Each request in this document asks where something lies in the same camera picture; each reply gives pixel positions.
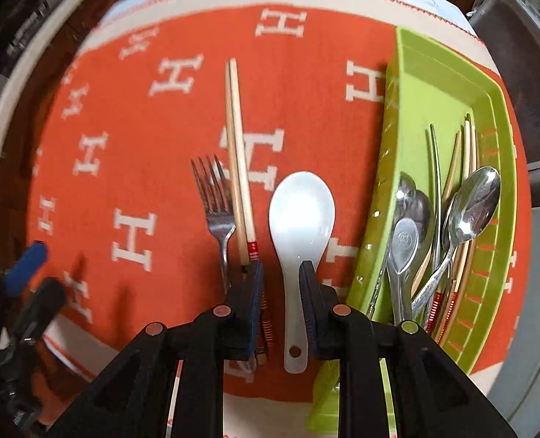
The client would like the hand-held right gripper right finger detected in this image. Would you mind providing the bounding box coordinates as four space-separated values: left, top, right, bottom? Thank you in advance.
298 260 517 438

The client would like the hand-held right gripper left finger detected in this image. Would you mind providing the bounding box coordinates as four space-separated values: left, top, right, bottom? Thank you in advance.
46 260 267 438

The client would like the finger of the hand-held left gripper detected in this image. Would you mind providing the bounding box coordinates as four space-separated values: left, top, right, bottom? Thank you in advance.
13 277 68 344
0 243 50 303

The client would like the white ceramic spoon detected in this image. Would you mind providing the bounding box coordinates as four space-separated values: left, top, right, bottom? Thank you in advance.
268 171 337 373

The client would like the slim metal utensil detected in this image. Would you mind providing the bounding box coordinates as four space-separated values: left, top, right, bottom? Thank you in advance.
427 123 445 238

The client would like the large metal spoon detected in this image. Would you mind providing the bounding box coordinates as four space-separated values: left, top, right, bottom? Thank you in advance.
410 165 502 316

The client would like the green plastic utensil tray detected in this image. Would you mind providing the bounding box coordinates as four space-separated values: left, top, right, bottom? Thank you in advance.
306 26 520 434

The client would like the metal fork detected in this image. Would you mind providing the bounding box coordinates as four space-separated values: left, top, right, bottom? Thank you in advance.
190 155 238 295

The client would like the orange printed blanket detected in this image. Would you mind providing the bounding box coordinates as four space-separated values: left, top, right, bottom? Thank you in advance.
23 0 533 438

